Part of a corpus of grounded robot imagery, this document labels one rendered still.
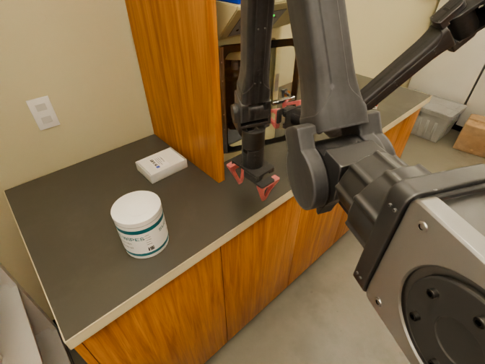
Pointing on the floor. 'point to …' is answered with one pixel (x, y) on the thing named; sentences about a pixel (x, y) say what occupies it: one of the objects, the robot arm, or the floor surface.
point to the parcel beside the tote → (472, 136)
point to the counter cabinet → (224, 286)
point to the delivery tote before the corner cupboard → (437, 118)
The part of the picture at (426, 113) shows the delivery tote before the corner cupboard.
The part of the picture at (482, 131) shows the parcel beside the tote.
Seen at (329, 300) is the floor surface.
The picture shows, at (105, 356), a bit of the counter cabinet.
